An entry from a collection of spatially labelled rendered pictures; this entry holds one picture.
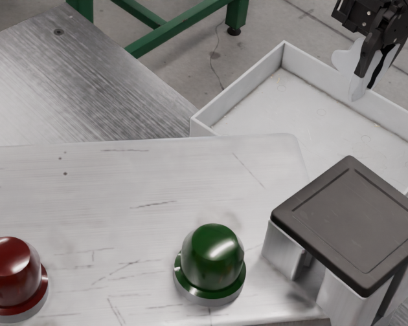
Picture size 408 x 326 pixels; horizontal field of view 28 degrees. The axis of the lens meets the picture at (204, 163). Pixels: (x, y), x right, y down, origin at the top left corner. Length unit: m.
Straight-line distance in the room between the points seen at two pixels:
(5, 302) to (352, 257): 0.12
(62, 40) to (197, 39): 1.36
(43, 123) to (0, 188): 0.93
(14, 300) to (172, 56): 2.38
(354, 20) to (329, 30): 1.78
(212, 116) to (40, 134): 0.29
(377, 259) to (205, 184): 0.08
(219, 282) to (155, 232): 0.04
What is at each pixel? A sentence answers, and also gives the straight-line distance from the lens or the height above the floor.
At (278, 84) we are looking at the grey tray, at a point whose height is 0.96.
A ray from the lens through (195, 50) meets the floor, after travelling 2.67.
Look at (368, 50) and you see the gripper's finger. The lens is 1.04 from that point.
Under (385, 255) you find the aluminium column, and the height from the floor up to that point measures 1.50.
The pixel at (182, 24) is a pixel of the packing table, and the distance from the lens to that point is 2.46.
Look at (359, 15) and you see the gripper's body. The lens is 1.06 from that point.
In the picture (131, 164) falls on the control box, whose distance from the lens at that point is 0.33.
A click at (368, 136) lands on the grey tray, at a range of 1.11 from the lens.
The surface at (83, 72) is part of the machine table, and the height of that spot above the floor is 0.83.
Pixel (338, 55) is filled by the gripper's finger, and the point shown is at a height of 1.04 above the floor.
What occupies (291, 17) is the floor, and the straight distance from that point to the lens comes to 2.87.
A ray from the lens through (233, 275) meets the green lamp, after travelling 0.28.
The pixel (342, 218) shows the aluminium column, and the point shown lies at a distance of 0.29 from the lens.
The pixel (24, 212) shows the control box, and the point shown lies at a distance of 0.31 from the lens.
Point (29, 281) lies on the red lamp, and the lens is 0.28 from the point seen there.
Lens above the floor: 1.72
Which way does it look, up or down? 48 degrees down
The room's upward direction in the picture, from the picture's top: 8 degrees clockwise
